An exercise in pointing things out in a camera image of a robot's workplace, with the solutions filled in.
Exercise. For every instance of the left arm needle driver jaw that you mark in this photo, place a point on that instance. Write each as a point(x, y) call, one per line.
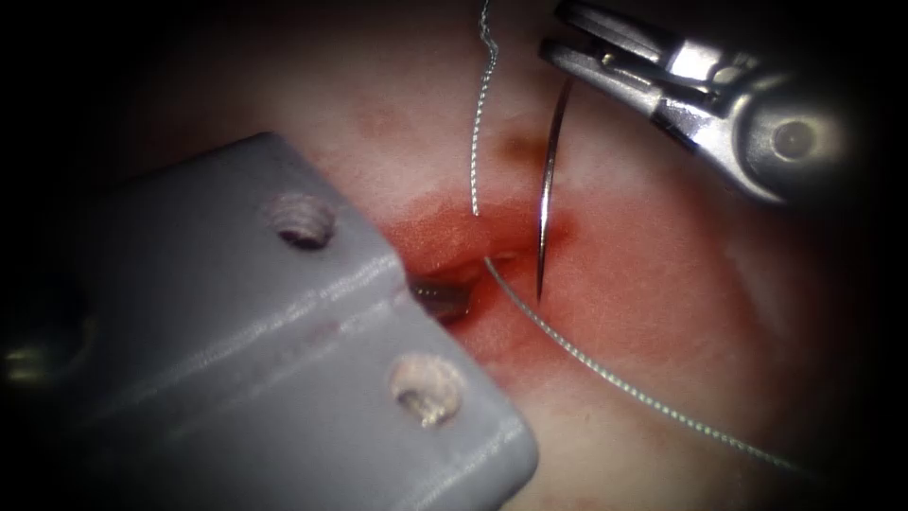
point(440, 298)

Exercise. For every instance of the right arm needle driver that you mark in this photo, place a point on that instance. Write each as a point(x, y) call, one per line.
point(791, 138)

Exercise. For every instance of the right arm needle driver jaw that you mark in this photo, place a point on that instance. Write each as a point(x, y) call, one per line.
point(603, 71)
point(638, 35)

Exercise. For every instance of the curved steel needle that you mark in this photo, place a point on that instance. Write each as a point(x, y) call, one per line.
point(545, 192)

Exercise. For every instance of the tissue pad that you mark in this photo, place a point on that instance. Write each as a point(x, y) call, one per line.
point(674, 284)

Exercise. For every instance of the grey block with screws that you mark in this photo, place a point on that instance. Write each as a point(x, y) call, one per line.
point(248, 355)

